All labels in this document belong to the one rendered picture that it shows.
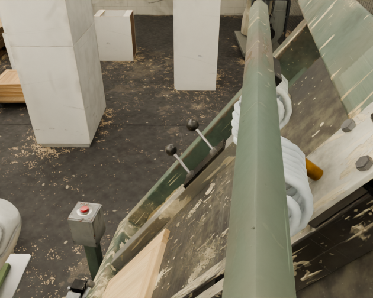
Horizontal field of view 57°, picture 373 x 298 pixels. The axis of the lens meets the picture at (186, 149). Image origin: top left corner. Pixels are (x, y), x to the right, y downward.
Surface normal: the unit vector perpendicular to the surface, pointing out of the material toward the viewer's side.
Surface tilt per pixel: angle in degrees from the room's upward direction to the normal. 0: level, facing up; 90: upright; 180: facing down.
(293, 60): 90
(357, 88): 56
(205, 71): 90
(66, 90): 90
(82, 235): 90
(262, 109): 34
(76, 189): 0
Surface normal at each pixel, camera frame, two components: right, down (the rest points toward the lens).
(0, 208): 0.68, -0.72
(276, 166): 0.56, -0.63
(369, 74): -0.81, -0.55
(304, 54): -0.17, 0.55
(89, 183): 0.00, -0.83
